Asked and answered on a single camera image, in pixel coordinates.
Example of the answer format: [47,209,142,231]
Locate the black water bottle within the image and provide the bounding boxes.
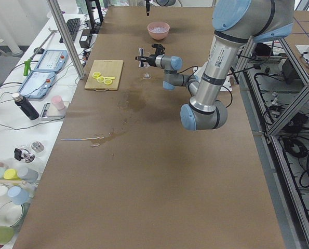
[11,92,39,120]

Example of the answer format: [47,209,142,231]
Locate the blue teach pendant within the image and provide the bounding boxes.
[35,50,69,73]
[18,71,56,100]

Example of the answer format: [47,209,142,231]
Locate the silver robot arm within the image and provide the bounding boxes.
[136,1,294,131]
[145,0,176,16]

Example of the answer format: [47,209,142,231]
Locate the green plastic grabber tool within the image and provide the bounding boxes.
[23,28,58,76]

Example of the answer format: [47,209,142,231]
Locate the kitchen scale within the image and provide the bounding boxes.
[39,101,69,119]

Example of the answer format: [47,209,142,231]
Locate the lemon slice middle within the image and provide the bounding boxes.
[97,76,105,83]

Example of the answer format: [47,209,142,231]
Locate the steel double jigger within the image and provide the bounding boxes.
[135,48,146,67]

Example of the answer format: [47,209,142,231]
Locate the lemon slice far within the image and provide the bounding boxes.
[92,72,101,78]

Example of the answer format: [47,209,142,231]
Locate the pink bowl of ice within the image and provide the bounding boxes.
[147,21,170,40]

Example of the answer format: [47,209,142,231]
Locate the lemon slice near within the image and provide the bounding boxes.
[103,79,113,85]

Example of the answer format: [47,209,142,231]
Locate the bamboo cutting board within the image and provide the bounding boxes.
[84,59,124,91]

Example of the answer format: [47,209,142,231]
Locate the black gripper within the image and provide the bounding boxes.
[146,54,157,66]

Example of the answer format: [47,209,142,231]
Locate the blue teach pendant far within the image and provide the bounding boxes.
[35,50,69,73]

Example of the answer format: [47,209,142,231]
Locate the blue teach pendant near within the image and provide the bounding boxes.
[18,71,56,100]

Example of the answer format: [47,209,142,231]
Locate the small steel cup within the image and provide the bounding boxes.
[31,141,45,153]

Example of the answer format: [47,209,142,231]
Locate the aluminium frame post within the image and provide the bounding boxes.
[47,0,85,79]

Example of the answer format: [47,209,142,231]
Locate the pink plastic cup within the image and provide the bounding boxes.
[51,95,65,110]

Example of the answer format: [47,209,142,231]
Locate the lemon slice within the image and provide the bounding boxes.
[92,72,101,78]
[97,76,105,83]
[103,79,113,85]

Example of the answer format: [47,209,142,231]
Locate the clear wine glass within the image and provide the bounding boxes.
[140,50,151,79]

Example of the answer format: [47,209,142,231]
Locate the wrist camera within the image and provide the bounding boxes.
[151,44,165,56]

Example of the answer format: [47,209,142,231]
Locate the black keyboard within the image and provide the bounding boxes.
[66,18,80,42]

